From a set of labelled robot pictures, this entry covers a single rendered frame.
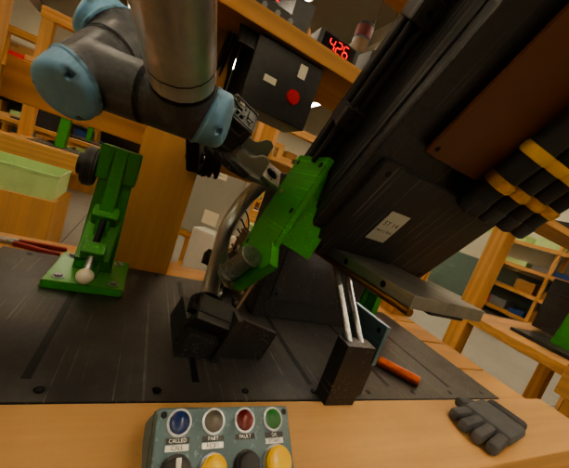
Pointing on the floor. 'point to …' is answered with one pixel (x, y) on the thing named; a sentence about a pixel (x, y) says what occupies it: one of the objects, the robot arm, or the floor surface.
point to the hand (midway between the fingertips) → (264, 177)
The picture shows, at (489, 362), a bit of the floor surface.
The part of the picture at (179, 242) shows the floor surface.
